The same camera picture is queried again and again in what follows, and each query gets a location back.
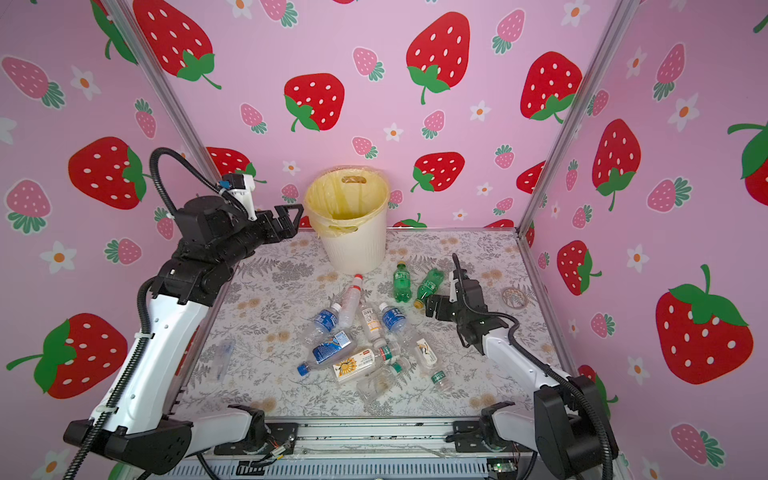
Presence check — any blue cap bottle blue label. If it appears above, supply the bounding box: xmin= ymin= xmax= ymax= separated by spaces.
xmin=297 ymin=330 xmax=357 ymax=377

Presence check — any clear bottle blue Chinese label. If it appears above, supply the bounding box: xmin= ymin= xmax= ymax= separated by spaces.
xmin=378 ymin=303 xmax=410 ymax=337

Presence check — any aluminium frame rail front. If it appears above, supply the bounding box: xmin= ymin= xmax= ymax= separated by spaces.
xmin=163 ymin=417 xmax=553 ymax=479

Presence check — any right aluminium corner post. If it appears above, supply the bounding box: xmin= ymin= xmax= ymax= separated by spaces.
xmin=517 ymin=0 xmax=640 ymax=238

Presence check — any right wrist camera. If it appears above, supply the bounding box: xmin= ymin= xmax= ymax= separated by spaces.
xmin=449 ymin=253 xmax=478 ymax=306

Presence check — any left aluminium corner post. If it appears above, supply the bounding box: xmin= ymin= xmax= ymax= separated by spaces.
xmin=101 ymin=0 xmax=241 ymax=236

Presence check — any aluminium corner post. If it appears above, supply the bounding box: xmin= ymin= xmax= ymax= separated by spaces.
xmin=101 ymin=0 xmax=241 ymax=236
xmin=517 ymin=0 xmax=640 ymax=238

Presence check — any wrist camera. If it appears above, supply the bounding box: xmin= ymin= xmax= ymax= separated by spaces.
xmin=219 ymin=173 xmax=256 ymax=221
xmin=449 ymin=253 xmax=478 ymax=306

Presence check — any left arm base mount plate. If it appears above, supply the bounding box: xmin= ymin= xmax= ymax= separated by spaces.
xmin=213 ymin=422 xmax=299 ymax=457

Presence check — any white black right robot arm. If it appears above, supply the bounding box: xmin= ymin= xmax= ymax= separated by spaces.
xmin=425 ymin=278 xmax=619 ymax=479

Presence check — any cream plastic waste bin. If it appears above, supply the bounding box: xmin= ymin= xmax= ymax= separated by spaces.
xmin=304 ymin=168 xmax=391 ymax=276

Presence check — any clear bottle green cap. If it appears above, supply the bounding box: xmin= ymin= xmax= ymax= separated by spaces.
xmin=357 ymin=357 xmax=411 ymax=404

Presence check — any green soda bottle yellow cap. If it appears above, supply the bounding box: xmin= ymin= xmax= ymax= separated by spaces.
xmin=393 ymin=261 xmax=412 ymax=303

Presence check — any white bottle red cap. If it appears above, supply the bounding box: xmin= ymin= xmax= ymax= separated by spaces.
xmin=338 ymin=274 xmax=363 ymax=329

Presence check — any small bottle red green label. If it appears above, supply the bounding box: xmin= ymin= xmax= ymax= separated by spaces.
xmin=372 ymin=338 xmax=402 ymax=363

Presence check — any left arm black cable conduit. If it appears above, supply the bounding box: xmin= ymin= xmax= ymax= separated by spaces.
xmin=61 ymin=147 xmax=241 ymax=480

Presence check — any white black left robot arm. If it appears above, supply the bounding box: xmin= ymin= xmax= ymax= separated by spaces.
xmin=64 ymin=195 xmax=303 ymax=479

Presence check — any green cap bottle white label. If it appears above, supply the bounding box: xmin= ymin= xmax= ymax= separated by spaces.
xmin=412 ymin=336 xmax=450 ymax=390

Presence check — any clear bottle orange white label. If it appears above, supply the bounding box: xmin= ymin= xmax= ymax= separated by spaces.
xmin=360 ymin=306 xmax=383 ymax=342

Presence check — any yellow bin liner bag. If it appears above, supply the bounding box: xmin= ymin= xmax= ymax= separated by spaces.
xmin=304 ymin=166 xmax=391 ymax=238

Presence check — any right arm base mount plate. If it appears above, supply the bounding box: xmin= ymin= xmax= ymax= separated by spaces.
xmin=445 ymin=419 xmax=531 ymax=454

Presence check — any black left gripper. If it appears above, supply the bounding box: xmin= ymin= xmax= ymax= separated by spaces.
xmin=218 ymin=205 xmax=301 ymax=277

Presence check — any sunflower label bottle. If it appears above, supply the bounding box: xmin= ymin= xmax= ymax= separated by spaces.
xmin=332 ymin=348 xmax=393 ymax=384

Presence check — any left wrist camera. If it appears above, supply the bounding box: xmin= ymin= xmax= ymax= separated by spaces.
xmin=219 ymin=173 xmax=256 ymax=221

